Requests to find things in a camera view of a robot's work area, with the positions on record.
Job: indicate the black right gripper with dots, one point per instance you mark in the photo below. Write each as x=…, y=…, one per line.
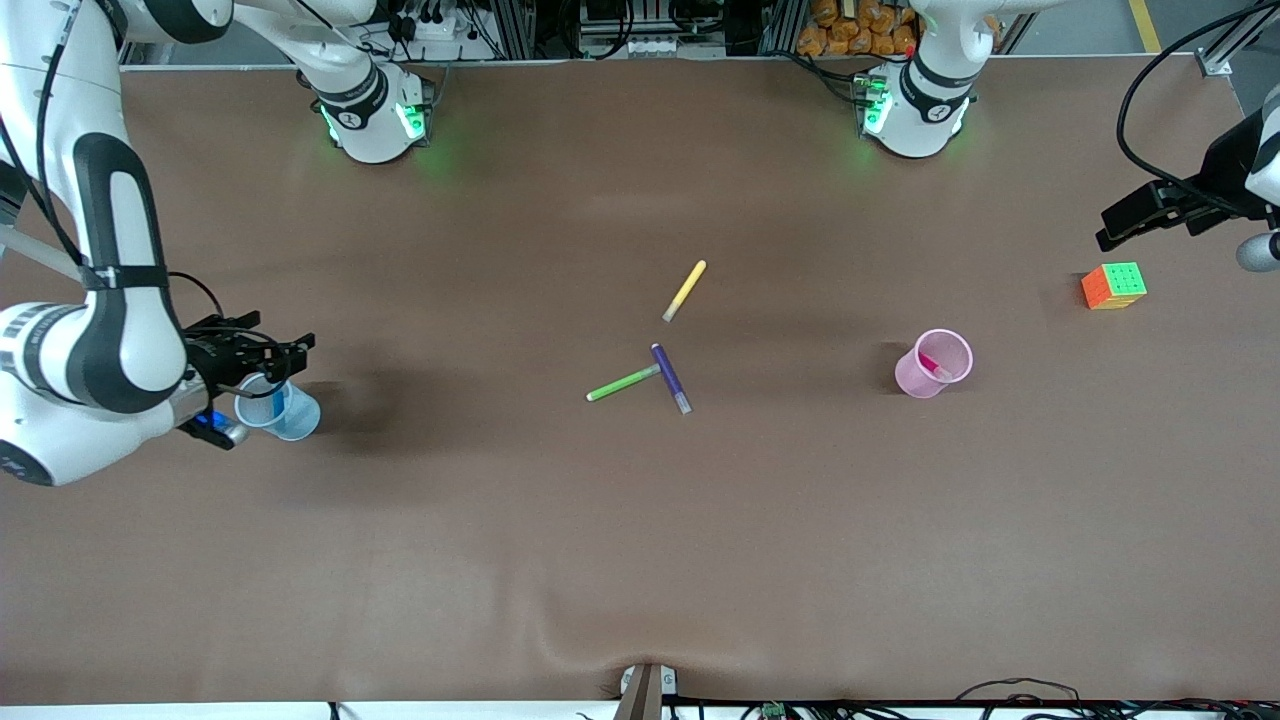
x=212, y=355

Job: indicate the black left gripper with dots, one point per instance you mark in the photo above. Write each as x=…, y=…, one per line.
x=1222, y=168

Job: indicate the blue marker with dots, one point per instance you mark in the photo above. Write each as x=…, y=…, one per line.
x=278, y=404

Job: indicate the pink marker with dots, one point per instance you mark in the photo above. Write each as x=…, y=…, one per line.
x=935, y=366

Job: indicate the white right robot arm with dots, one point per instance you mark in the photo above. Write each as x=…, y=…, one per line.
x=110, y=250

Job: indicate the light blue plastic cup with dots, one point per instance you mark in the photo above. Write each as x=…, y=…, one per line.
x=298, y=420

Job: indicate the colourful puzzle cube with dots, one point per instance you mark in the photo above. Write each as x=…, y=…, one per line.
x=1115, y=286

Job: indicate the pink plastic cup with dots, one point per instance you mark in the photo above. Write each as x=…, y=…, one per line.
x=925, y=378

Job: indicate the green marker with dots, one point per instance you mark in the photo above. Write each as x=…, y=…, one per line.
x=623, y=383

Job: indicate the orange packets pile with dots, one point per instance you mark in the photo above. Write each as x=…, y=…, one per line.
x=850, y=28

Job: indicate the purple marker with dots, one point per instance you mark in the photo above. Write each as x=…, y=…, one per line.
x=670, y=378

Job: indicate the yellow marker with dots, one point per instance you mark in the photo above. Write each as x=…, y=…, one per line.
x=685, y=290

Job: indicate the white power strip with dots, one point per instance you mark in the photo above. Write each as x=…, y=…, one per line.
x=655, y=46

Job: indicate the aluminium frame profile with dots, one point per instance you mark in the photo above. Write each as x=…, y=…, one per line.
x=1235, y=40

